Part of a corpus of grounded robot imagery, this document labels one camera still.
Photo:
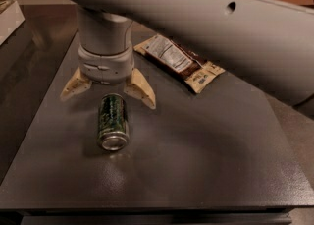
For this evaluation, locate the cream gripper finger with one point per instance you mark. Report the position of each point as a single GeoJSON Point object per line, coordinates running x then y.
{"type": "Point", "coordinates": [77, 84]}
{"type": "Point", "coordinates": [138, 87]}

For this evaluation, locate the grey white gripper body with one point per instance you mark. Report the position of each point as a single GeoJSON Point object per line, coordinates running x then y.
{"type": "Point", "coordinates": [105, 65]}

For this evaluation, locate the green soda can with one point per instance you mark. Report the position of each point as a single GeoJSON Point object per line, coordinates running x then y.
{"type": "Point", "coordinates": [113, 129]}

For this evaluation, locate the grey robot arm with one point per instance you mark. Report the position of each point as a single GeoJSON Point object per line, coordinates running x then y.
{"type": "Point", "coordinates": [267, 43]}

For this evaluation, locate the cream and brown snack bag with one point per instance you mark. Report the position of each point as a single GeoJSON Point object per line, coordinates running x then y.
{"type": "Point", "coordinates": [184, 64]}

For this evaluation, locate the white box at left edge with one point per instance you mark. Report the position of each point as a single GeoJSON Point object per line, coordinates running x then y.
{"type": "Point", "coordinates": [11, 17]}

